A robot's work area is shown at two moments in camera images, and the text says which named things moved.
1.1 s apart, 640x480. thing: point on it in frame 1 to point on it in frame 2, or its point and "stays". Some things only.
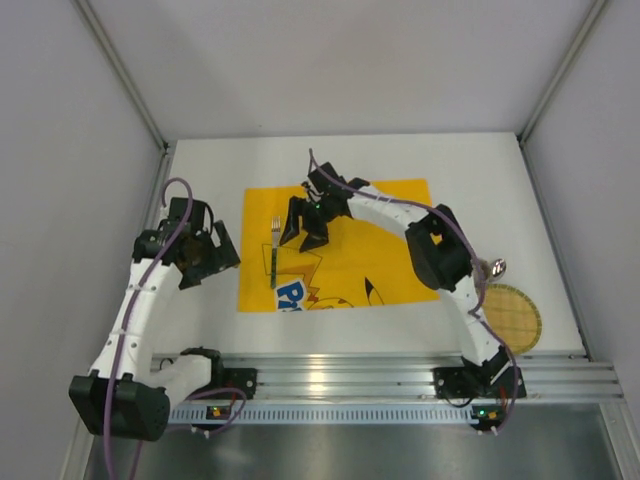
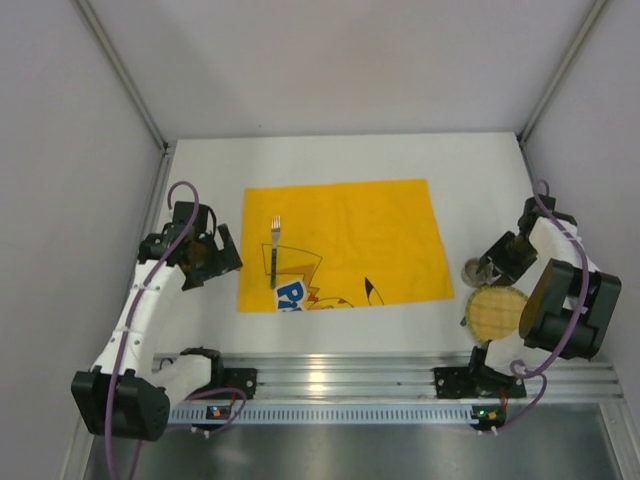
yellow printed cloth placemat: x=360 y=266 stays
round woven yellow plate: x=512 y=316 stays
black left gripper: x=212 y=257 stays
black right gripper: x=310 y=213 to x=503 y=257
